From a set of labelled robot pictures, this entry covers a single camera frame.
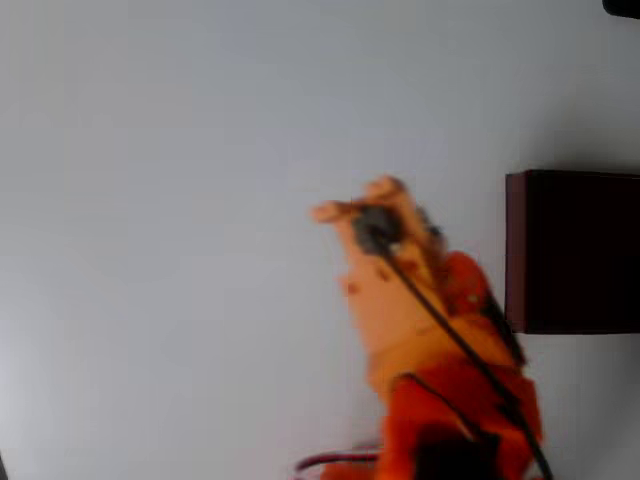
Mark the light orange gripper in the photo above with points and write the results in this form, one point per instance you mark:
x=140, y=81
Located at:
x=381, y=295

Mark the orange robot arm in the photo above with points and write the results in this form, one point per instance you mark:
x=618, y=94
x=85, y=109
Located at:
x=425, y=425

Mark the dark brown box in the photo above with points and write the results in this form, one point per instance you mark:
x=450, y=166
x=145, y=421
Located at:
x=575, y=250

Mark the black object at edge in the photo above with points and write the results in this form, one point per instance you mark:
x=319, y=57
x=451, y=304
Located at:
x=622, y=7

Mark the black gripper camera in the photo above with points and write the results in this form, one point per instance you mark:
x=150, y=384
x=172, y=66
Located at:
x=372, y=227

